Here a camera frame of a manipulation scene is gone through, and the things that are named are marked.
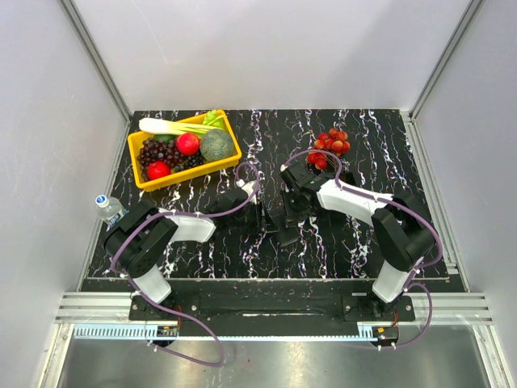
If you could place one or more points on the green melon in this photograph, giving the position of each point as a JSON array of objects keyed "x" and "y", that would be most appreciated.
[{"x": 215, "y": 145}]

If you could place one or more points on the black leather card holder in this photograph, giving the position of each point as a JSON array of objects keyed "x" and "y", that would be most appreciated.
[{"x": 287, "y": 236}]

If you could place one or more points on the plastic water bottle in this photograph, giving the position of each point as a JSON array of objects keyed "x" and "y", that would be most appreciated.
[{"x": 109, "y": 210}]

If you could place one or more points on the white green leek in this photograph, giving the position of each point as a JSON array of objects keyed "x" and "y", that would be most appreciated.
[{"x": 212, "y": 120}]

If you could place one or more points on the black card storage box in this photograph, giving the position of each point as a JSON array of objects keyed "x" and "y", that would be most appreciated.
[{"x": 345, "y": 177}]

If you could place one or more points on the yellow plastic tray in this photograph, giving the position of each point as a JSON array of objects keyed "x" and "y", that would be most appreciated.
[{"x": 134, "y": 143}]

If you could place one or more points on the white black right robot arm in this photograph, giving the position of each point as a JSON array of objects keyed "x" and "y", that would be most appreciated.
[{"x": 401, "y": 227}]

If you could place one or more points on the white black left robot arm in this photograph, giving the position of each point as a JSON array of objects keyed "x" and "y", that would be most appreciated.
[{"x": 139, "y": 239}]

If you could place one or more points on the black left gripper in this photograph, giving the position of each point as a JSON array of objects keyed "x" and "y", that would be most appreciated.
[{"x": 270, "y": 225}]

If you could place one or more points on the red apple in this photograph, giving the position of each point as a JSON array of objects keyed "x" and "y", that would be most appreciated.
[{"x": 188, "y": 144}]

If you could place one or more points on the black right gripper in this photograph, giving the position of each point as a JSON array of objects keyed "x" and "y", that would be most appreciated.
[{"x": 292, "y": 217}]

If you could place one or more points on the dark purple grape bunch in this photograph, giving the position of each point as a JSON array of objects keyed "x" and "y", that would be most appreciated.
[{"x": 152, "y": 151}]

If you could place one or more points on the red artificial berry bunch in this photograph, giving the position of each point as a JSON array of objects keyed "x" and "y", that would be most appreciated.
[{"x": 334, "y": 141}]

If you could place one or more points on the red tomato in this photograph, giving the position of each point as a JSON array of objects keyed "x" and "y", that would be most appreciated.
[{"x": 157, "y": 170}]

